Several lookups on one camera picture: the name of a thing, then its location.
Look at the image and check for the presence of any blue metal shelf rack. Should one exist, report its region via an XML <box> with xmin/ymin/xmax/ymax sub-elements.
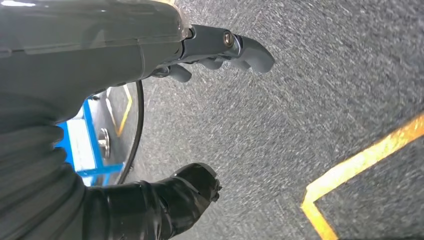
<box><xmin>54</xmin><ymin>98</ymin><xmax>125</xmax><ymax>187</ymax></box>

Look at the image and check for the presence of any yellow floor tape outline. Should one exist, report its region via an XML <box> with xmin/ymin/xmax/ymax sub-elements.
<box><xmin>300</xmin><ymin>112</ymin><xmax>424</xmax><ymax>240</ymax></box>

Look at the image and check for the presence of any black hanging cable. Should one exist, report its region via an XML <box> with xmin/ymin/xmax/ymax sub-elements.
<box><xmin>115</xmin><ymin>80</ymin><xmax>145</xmax><ymax>186</ymax></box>

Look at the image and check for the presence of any chrome stanchion post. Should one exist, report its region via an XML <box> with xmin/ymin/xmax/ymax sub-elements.
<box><xmin>97</xmin><ymin>127</ymin><xmax>113</xmax><ymax>160</ymax></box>

